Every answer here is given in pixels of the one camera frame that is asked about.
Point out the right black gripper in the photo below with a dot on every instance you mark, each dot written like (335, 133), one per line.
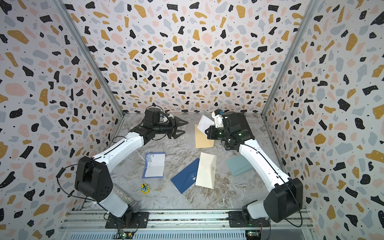
(212, 129)

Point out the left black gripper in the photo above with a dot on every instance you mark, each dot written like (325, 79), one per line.
(174, 125)

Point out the yellow envelope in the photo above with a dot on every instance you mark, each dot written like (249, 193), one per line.
(201, 140)

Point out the white letter paper green border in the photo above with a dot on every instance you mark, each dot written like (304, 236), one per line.
(205, 123)

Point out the light teal envelope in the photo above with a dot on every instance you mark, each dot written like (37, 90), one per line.
(239, 165)

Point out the white letter paper blue border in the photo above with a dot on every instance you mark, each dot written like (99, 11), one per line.
(154, 165)

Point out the cream envelope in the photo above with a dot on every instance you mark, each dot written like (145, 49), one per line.
(206, 171)

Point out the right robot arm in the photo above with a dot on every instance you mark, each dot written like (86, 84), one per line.
(285, 196)

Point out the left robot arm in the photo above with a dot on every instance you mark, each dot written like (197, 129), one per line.
(93, 175)

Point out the dark blue envelope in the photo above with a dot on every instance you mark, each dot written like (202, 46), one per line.
(187, 177)

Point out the black briefcase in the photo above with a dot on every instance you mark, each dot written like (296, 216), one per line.
(239, 127)

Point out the small yellow round sticker toy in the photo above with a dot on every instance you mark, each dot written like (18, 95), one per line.
(145, 188)

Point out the glittery silver tube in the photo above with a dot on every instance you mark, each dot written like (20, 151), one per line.
(135, 205)

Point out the small circuit board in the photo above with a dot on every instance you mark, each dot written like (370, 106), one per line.
(125, 235)

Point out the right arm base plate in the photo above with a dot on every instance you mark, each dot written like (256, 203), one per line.
(239, 220)

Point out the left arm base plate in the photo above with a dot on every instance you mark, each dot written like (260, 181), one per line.
(128, 220)

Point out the aluminium front rail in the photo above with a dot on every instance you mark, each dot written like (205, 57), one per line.
(185, 225)

